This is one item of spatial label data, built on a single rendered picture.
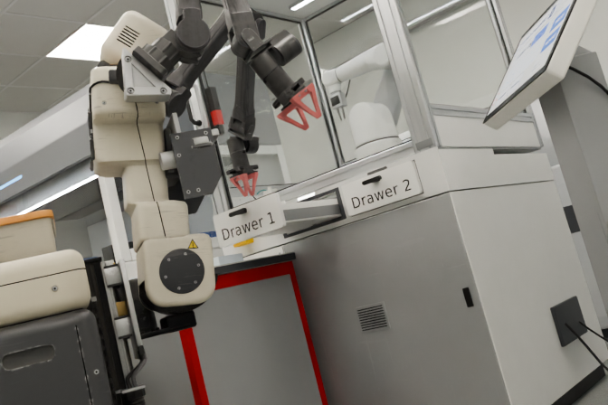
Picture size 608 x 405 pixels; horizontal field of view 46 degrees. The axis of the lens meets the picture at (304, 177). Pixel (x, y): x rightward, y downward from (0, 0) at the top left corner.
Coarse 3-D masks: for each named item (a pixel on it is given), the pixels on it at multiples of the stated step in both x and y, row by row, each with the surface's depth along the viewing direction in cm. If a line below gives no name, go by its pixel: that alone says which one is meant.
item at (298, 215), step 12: (288, 204) 230; (300, 204) 235; (312, 204) 240; (324, 204) 245; (336, 204) 250; (288, 216) 228; (300, 216) 233; (312, 216) 238; (324, 216) 243; (336, 216) 250; (288, 228) 248; (300, 228) 260
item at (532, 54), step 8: (544, 40) 184; (536, 48) 189; (528, 56) 194; (536, 56) 184; (520, 64) 200; (528, 64) 189; (512, 72) 207; (520, 72) 195; (512, 80) 201; (504, 88) 209
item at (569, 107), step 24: (576, 72) 186; (600, 72) 186; (552, 96) 191; (576, 96) 184; (600, 96) 185; (552, 120) 195; (576, 120) 183; (600, 120) 184; (576, 144) 184; (600, 144) 183; (576, 168) 187; (600, 168) 181; (576, 192) 191; (600, 192) 180; (576, 216) 194; (600, 216) 181; (600, 240) 184; (600, 264) 187; (600, 288) 191
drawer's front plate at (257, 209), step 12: (252, 204) 230; (264, 204) 227; (276, 204) 224; (216, 216) 240; (228, 216) 237; (240, 216) 234; (252, 216) 230; (264, 216) 227; (276, 216) 224; (216, 228) 240; (228, 228) 237; (264, 228) 227; (276, 228) 224; (228, 240) 237; (240, 240) 234
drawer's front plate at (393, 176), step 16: (368, 176) 241; (384, 176) 237; (400, 176) 233; (416, 176) 230; (352, 192) 245; (368, 192) 241; (384, 192) 237; (400, 192) 234; (416, 192) 230; (352, 208) 245; (368, 208) 241
